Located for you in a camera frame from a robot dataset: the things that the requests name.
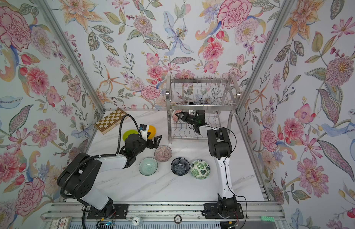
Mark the wooden chess board box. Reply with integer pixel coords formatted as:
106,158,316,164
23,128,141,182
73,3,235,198
94,108,127,135

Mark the green leaf pattern bowl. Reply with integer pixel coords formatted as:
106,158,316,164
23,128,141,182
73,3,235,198
190,159,210,180

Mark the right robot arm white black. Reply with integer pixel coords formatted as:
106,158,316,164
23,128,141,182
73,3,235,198
175,110,238,219

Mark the pale green ceramic bowl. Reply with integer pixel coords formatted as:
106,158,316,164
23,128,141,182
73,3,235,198
138,157,158,176

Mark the orange yellow plastic bowl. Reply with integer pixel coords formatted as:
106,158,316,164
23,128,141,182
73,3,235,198
148,125,157,139

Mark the lime green plastic bowl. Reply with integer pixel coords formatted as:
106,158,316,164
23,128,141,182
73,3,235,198
122,129,138,141

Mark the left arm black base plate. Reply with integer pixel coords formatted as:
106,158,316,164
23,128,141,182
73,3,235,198
87,203,129,220

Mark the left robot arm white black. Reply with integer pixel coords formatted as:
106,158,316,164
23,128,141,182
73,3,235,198
57,134,162,217

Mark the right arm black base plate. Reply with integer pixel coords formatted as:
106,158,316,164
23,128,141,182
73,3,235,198
201,203,245,219

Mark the aluminium front rail frame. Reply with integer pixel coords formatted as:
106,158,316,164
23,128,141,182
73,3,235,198
40,201,290,229

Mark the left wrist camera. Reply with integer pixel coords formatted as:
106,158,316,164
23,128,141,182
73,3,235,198
139,124,150,141

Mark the two-tier steel dish rack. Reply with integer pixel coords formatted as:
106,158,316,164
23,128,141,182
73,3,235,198
166,74,241,143

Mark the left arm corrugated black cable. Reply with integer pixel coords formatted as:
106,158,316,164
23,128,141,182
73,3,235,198
59,114,141,199

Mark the dark blue floral bowl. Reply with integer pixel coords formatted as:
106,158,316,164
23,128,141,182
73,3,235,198
170,157,190,176

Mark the pink striped ceramic bowl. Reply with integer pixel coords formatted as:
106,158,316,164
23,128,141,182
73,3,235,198
154,146,173,162

